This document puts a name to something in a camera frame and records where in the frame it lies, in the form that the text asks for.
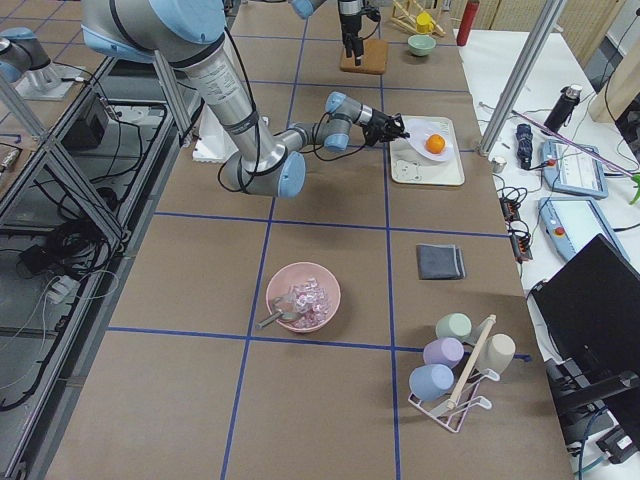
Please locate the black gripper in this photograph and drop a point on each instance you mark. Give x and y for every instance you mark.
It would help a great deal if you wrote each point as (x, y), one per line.
(378, 124)
(349, 21)

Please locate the white round plate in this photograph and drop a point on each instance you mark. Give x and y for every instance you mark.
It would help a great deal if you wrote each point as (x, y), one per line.
(420, 129)

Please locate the orange fruit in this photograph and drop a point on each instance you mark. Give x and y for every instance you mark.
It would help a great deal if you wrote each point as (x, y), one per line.
(435, 144)

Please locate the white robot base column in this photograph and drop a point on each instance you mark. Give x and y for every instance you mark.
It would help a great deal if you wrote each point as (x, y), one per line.
(213, 145)

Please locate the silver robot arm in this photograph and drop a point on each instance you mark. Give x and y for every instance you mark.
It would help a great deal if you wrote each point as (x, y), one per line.
(190, 35)
(306, 8)

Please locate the cream bear tray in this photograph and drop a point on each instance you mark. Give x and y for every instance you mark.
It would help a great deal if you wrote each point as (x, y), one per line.
(412, 163)

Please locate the wooden cutting board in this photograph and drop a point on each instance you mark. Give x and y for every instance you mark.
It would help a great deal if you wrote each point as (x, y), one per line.
(373, 62)

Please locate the wooden mug rack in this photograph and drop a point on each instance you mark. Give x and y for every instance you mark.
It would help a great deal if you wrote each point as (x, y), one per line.
(404, 13)

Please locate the green bowl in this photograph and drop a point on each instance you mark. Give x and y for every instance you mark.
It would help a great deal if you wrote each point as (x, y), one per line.
(421, 45)

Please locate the yellow mug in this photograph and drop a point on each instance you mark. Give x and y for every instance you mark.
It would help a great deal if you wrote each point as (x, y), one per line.
(424, 23)

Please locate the folded navy umbrella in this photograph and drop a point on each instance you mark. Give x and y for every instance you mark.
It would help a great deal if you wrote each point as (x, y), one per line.
(524, 151)

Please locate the red bottle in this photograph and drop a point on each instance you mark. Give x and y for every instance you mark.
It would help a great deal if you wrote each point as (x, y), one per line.
(466, 23)

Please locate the grey folded cloth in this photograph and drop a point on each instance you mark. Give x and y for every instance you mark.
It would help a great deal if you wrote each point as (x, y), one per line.
(440, 262)

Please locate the black water bottle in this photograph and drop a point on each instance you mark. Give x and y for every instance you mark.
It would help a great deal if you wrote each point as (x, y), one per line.
(570, 97)

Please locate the far teach pendant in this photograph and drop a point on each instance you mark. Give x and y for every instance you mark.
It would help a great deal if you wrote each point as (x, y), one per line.
(570, 170)

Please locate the teach pendant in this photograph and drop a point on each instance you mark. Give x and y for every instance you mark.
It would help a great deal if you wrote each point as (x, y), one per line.
(571, 223)
(570, 170)

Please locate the pink bowl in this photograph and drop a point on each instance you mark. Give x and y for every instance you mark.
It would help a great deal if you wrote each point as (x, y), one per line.
(316, 290)

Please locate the near teach pendant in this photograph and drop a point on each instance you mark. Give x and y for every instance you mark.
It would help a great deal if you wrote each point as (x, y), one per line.
(571, 223)

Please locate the green cup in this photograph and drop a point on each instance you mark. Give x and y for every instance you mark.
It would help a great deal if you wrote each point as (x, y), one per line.
(453, 325)

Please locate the metal scoop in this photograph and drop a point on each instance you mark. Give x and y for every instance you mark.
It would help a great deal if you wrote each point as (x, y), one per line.
(283, 309)

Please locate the purple cup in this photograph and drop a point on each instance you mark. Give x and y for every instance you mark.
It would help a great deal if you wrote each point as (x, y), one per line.
(446, 351)

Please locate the beige cup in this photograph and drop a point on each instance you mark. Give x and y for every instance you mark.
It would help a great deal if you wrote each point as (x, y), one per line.
(498, 353)

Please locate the blue cup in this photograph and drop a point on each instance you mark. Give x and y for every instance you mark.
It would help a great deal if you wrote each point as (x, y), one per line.
(429, 382)

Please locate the black laptop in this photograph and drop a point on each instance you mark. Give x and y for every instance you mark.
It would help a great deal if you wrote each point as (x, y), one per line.
(591, 309)

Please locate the white cup rack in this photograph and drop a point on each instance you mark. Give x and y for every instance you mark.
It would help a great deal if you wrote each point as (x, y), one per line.
(451, 409)

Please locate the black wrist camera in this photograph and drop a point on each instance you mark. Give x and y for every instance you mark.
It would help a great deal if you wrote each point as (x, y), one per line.
(396, 121)

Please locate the aluminium frame post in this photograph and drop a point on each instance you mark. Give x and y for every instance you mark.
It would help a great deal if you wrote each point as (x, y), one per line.
(525, 62)

